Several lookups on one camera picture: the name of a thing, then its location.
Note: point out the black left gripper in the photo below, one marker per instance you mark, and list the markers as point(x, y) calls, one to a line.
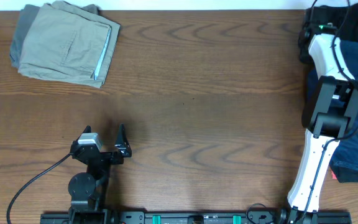
point(103, 155)

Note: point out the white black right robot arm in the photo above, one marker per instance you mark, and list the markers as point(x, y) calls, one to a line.
point(328, 117)

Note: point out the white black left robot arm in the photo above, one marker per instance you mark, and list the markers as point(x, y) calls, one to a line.
point(88, 189)

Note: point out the khaki folded trousers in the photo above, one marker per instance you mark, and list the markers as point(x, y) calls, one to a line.
point(97, 78)

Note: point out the grey folded garment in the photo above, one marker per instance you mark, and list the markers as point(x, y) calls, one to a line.
point(22, 34)

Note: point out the black garment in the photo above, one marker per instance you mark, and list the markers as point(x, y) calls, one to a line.
point(343, 19)

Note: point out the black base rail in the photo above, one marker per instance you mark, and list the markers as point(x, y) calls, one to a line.
point(253, 216)

